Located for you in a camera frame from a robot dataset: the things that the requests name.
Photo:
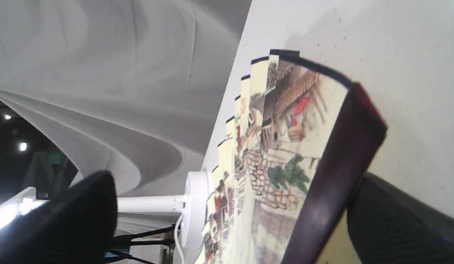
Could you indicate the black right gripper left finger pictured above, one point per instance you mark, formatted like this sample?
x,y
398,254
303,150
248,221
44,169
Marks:
x,y
75,227

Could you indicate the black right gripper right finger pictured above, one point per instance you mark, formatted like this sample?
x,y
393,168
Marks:
x,y
388,226

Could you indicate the painted paper folding fan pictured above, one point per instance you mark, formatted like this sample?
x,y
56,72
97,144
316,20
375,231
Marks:
x,y
301,138

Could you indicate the white desk lamp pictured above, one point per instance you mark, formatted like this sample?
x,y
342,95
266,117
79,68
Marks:
x,y
168,205

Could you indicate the black tripod legs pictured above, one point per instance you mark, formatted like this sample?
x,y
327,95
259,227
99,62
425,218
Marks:
x,y
152,247

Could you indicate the grey backdrop curtain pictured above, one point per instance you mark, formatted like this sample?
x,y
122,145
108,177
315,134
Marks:
x,y
131,86

